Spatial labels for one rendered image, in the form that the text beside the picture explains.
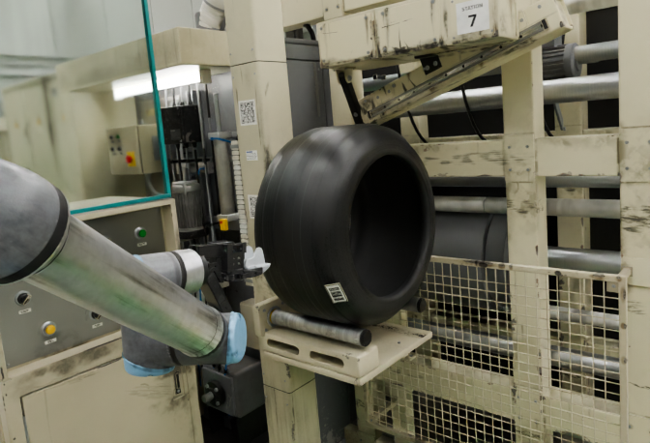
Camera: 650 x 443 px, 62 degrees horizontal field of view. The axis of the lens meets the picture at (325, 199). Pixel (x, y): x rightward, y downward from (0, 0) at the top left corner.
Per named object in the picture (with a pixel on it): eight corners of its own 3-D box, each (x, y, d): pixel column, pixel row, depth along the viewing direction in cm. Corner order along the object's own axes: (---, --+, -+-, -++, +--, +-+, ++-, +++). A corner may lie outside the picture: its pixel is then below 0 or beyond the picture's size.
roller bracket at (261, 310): (254, 337, 159) (251, 305, 158) (339, 297, 189) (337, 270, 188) (262, 339, 157) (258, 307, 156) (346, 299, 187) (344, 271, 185)
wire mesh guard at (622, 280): (365, 425, 207) (351, 248, 198) (368, 423, 208) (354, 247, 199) (628, 522, 148) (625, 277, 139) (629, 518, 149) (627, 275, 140)
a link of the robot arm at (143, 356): (170, 379, 95) (164, 309, 96) (112, 381, 97) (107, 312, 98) (194, 364, 104) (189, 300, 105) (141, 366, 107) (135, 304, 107)
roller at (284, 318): (268, 309, 160) (279, 307, 163) (267, 324, 160) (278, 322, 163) (362, 331, 137) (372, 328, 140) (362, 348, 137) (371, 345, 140)
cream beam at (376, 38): (318, 69, 175) (314, 22, 173) (364, 71, 194) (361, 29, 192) (498, 37, 136) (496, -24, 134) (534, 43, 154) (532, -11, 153)
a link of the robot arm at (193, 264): (187, 299, 104) (160, 292, 110) (208, 295, 108) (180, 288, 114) (187, 252, 104) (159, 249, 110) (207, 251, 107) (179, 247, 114)
